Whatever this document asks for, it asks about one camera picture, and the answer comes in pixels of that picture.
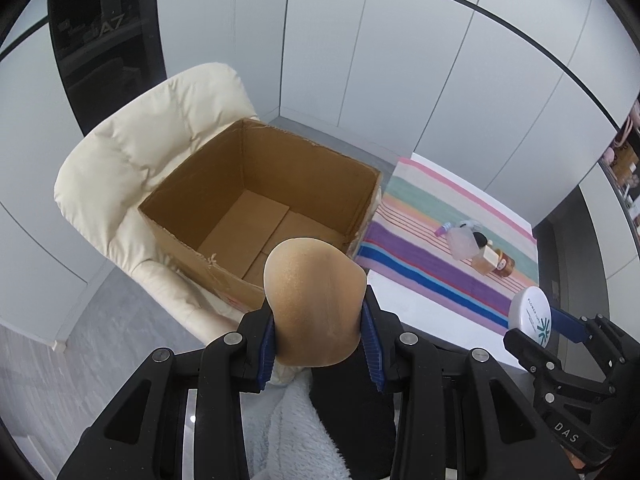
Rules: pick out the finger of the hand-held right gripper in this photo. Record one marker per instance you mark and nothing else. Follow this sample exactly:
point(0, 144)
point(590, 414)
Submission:
point(567, 324)
point(525, 347)

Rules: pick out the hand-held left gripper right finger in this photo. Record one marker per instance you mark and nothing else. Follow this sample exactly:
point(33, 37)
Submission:
point(373, 355)

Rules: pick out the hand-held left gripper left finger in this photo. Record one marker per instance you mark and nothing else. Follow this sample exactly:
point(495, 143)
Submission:
point(267, 355)

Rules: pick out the white round compact case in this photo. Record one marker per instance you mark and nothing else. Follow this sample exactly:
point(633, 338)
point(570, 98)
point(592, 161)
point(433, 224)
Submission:
point(530, 315)

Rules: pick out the beige makeup sponge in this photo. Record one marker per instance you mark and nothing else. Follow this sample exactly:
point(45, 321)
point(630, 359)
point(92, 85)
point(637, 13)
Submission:
point(312, 300)

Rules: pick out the frosted translucent jar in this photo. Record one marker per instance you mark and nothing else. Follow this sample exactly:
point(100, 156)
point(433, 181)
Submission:
point(461, 245)

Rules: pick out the brown cardboard box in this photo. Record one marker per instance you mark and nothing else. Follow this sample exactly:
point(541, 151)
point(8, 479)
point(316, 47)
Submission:
point(235, 170)

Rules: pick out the black pants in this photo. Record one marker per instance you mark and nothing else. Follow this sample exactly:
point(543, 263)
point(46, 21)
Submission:
point(355, 425)

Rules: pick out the light blue fleece garment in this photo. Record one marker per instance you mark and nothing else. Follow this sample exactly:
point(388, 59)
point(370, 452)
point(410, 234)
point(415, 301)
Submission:
point(290, 440)

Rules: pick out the wooden capped amber bottle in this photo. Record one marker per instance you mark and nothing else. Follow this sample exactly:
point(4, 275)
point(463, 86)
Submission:
point(487, 259)

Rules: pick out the striped colourful cloth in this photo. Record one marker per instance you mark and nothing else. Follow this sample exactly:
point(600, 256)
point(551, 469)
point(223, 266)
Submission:
point(425, 260)

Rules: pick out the small pink capped tube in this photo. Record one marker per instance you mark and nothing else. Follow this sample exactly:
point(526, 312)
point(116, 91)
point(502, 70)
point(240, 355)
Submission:
point(442, 230)

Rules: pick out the pink bag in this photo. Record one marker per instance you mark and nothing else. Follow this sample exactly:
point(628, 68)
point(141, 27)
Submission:
point(632, 120)

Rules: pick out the cream padded armchair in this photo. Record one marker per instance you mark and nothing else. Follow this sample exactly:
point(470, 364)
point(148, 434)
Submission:
point(135, 130)

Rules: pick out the dark glass door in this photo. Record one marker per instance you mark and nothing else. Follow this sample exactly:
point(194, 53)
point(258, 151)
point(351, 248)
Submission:
point(105, 45)

